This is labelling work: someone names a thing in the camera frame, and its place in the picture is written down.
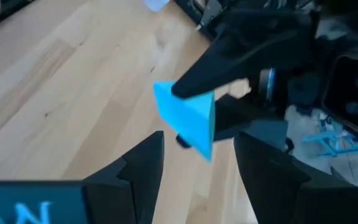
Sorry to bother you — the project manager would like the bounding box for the teal thick block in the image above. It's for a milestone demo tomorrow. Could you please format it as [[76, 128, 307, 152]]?
[[152, 80, 216, 163]]

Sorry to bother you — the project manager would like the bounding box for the blue plastic floor object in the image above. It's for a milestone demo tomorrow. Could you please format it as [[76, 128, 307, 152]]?
[[301, 131, 358, 157]]

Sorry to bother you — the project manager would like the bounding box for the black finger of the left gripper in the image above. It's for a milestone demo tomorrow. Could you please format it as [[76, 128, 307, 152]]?
[[175, 94, 288, 149], [171, 30, 295, 99]]

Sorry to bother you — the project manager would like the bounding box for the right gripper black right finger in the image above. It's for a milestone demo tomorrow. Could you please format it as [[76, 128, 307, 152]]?
[[234, 132, 358, 224]]

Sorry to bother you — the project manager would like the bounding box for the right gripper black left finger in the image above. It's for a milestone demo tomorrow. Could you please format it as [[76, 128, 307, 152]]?
[[0, 131, 165, 224]]

